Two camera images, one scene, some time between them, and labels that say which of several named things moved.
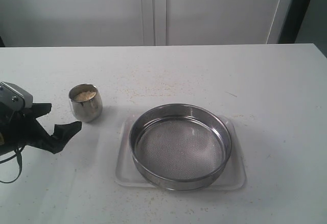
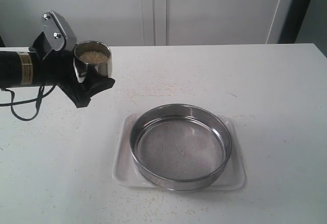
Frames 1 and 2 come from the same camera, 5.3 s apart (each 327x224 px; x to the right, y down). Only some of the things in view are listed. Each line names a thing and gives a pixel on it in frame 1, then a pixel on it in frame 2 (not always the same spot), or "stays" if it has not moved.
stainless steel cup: x=86 y=102 -> x=96 y=54
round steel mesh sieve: x=180 y=147 stays
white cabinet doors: x=68 y=13 stays
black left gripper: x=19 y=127 -> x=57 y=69
